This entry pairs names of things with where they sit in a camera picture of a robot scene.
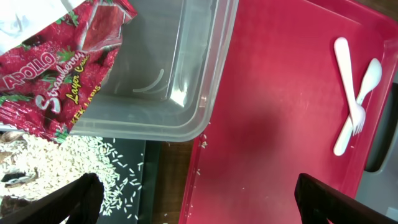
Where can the red ketchup packet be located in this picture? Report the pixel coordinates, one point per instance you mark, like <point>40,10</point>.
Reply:
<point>49,80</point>

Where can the grey dishwasher rack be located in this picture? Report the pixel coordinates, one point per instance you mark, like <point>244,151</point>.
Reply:
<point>378,187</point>

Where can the red serving tray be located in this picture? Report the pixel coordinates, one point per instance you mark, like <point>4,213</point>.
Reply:
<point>281,106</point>

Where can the black food waste tray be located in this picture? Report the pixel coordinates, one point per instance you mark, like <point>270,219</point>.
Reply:
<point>136,161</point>

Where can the clear plastic waste bin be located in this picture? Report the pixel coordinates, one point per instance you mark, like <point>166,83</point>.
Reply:
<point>165,78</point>

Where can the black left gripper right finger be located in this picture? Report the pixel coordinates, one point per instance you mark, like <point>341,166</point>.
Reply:
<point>319,203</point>

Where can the pink plastic fork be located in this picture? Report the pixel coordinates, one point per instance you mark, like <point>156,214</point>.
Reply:
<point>343,58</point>

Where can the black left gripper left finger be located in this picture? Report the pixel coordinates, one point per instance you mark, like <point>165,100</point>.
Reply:
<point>77,202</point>

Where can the rice and food scraps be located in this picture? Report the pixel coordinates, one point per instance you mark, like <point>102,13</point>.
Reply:
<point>56,168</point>

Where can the white plastic spoon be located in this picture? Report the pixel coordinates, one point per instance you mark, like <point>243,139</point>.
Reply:
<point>371,79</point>

